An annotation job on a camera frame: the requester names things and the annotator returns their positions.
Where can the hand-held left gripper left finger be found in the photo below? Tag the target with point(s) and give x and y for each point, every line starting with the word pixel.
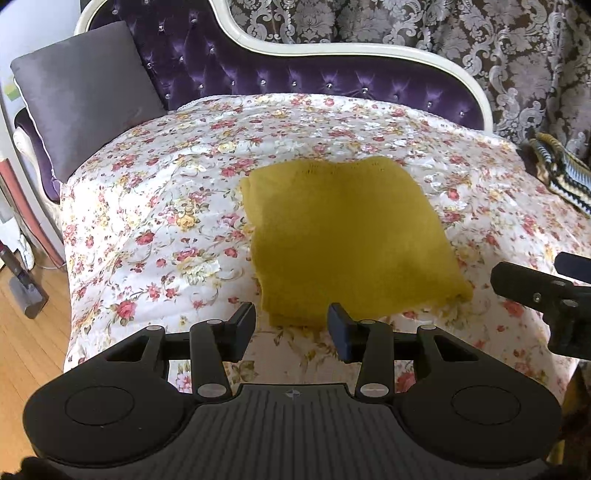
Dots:
pixel 244 323

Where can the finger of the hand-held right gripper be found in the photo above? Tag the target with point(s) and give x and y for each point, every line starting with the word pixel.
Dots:
pixel 521 284
pixel 575 265

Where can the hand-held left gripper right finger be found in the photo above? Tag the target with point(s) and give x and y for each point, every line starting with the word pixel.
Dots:
pixel 338 328

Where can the mustard yellow knitted sweater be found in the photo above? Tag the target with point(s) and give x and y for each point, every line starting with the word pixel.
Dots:
pixel 351 230

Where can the striped knitted cloth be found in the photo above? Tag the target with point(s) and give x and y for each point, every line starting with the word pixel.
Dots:
pixel 565 170

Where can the floral bed blanket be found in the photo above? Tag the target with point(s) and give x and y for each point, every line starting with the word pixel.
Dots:
pixel 161 207

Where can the brown damask curtain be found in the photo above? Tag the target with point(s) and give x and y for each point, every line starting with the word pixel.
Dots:
pixel 508 55

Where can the grey vacuum cleaner head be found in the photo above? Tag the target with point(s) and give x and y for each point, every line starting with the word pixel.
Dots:
pixel 25 290

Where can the white power strip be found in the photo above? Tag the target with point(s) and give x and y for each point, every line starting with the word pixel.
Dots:
pixel 27 251

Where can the dark red board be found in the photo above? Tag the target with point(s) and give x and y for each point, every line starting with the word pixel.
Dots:
pixel 32 217

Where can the purple tufted sofa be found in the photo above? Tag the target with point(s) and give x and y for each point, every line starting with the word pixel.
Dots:
pixel 323 78

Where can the grey pillow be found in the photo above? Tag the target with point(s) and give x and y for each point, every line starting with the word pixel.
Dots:
pixel 87 92

